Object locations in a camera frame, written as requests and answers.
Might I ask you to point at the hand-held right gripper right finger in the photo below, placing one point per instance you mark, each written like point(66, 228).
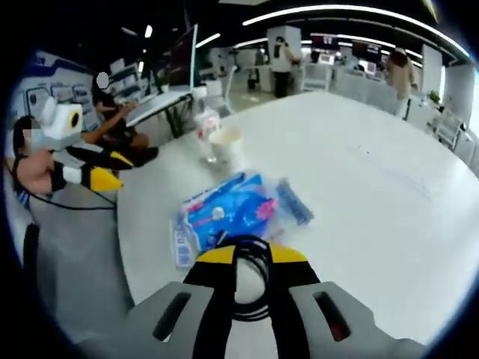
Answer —
point(329, 321)

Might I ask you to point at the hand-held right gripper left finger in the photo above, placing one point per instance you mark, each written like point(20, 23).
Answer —
point(176, 318)

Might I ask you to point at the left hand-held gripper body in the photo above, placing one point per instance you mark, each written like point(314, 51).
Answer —
point(60, 125)

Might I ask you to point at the clear plastic water bottle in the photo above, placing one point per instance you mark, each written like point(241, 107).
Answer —
point(206, 127)

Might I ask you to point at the blue tissue packet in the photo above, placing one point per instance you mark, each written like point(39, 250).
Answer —
point(232, 209)

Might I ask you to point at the clear packet with blue pad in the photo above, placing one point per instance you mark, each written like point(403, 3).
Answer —
point(295, 203)

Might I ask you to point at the white printed paper cup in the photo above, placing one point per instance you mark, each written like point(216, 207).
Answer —
point(228, 147)

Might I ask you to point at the white tabletop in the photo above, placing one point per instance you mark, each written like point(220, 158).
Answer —
point(355, 194)

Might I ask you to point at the person's left hand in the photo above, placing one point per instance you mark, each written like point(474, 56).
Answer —
point(37, 174)

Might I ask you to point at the black laptop stand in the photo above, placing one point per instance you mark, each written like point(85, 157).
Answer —
point(177, 119)

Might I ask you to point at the open laptop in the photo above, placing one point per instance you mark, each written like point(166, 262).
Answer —
point(179, 63)

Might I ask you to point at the white office chair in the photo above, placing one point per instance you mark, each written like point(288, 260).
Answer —
point(449, 129)

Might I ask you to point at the green potted plant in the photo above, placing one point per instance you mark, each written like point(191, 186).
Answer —
point(435, 97)

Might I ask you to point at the wall poster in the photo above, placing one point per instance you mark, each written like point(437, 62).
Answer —
point(56, 78)

